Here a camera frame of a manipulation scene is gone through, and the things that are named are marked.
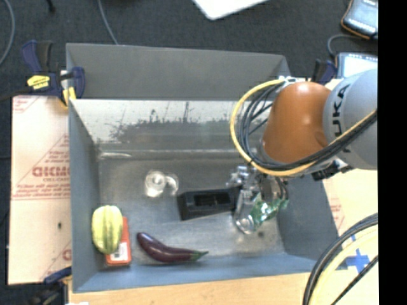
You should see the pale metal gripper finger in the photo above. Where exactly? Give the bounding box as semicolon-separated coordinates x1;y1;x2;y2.
235;188;257;215
233;212;257;235

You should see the black open box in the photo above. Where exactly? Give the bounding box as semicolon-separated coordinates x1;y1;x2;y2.
176;186;243;222

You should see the purple toy eggplant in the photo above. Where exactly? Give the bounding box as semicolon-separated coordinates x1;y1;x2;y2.
136;232;210;264

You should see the clear glass cup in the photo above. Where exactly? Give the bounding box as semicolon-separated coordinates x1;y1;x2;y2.
144;170;180;199

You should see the grey metal bin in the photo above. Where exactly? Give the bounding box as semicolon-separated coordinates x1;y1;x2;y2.
65;42;341;294

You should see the orange flat packet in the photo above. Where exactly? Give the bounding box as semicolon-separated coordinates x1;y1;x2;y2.
104;216;133;268

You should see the green striped toy squash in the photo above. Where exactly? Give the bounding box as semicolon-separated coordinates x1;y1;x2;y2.
91;204;124;255

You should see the brown cardboard board red print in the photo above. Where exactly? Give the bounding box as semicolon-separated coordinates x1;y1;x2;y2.
6;94;347;286

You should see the black cylinder on white bracket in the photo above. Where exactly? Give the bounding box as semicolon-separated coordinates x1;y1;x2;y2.
311;159;352;182

